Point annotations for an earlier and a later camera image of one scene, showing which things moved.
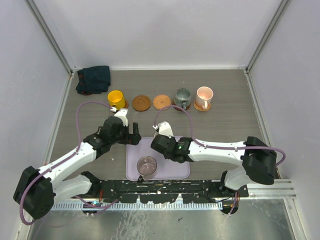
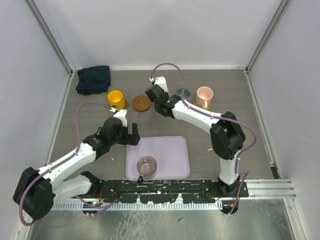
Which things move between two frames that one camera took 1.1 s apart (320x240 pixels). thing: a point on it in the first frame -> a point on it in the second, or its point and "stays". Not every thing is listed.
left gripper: x=130 y=139 stays
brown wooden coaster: x=126 y=103 stays
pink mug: x=204 y=95 stays
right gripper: x=172 y=137 -> x=155 y=107
